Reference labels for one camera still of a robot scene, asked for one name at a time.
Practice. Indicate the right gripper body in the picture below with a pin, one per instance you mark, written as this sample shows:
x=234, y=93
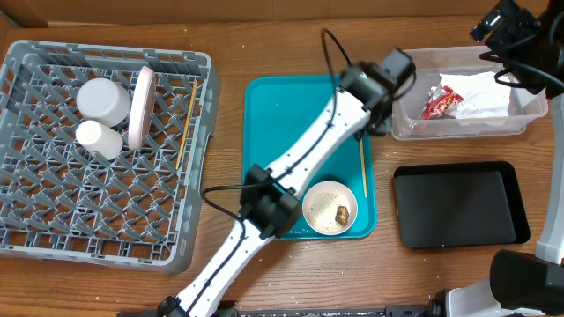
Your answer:
x=515, y=38

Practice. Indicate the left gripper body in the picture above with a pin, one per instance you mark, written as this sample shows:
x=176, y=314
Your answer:
x=381, y=122

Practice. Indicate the red snack wrapper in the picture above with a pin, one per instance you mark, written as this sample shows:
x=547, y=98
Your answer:
x=441, y=100

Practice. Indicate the white napkin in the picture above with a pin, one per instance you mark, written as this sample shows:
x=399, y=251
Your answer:
x=482, y=96

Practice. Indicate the printed wooden chopstick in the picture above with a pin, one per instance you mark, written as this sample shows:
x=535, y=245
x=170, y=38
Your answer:
x=363, y=167

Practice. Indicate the small white plate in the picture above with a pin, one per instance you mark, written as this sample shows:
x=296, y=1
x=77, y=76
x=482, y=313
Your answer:
x=346, y=198

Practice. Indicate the large white plate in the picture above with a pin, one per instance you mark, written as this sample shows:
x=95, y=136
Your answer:
x=142, y=106

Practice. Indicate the grey round bowl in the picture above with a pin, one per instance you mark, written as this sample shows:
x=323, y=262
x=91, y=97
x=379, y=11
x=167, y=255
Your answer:
x=104, y=101

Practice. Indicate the white cup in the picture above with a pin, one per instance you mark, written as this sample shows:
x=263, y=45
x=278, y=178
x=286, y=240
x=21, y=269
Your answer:
x=96, y=137

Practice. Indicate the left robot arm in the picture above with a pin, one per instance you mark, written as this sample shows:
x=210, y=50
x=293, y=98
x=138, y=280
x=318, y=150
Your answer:
x=271, y=196

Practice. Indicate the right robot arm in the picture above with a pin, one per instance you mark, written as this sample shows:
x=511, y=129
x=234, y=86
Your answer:
x=520, y=284

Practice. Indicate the clear plastic bin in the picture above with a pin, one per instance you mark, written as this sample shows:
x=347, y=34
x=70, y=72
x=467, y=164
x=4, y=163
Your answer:
x=523, y=108

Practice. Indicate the teal plastic serving tray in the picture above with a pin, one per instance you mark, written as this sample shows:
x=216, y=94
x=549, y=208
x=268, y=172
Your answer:
x=277, y=111

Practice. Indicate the black rectangular tray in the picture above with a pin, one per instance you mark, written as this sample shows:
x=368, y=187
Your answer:
x=460, y=205

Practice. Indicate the brown food scrap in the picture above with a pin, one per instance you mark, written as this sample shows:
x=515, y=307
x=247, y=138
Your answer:
x=342, y=215

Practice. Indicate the pile of white rice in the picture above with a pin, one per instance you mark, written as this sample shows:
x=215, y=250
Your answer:
x=322, y=210

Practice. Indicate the grey plastic dish rack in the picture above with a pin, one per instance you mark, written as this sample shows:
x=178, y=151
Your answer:
x=61, y=202

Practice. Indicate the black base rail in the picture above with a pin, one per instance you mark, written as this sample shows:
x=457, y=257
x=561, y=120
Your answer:
x=388, y=311

